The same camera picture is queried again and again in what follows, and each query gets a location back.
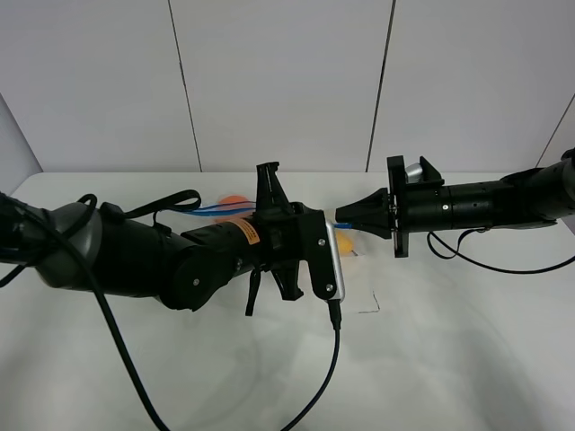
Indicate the orange toy fruit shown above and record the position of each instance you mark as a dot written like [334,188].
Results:
[231,207]

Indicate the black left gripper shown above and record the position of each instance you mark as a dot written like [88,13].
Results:
[291,233]

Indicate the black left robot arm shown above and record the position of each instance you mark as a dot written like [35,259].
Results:
[182,270]

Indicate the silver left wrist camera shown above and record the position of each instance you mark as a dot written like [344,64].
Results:
[339,285]

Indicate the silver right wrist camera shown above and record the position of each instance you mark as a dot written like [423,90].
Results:
[414,173]

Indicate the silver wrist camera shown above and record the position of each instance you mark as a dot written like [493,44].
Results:
[414,173]
[339,285]

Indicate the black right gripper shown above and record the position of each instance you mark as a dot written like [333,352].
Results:
[414,208]

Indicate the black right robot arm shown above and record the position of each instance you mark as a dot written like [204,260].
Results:
[534,198]

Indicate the yellow toy pear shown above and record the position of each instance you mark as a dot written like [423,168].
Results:
[345,244]

